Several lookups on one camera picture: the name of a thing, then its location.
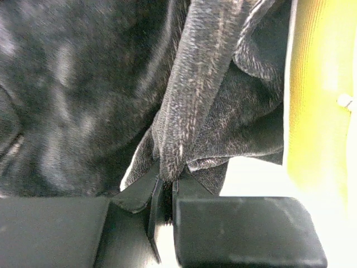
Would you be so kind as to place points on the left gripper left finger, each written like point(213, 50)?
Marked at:
point(83, 232)

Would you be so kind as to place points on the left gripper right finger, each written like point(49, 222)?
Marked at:
point(211, 231)

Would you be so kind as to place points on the white pillow with yellow edge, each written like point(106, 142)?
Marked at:
point(319, 79)

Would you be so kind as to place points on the black pillowcase with beige pattern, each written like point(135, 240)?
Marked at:
point(93, 93)

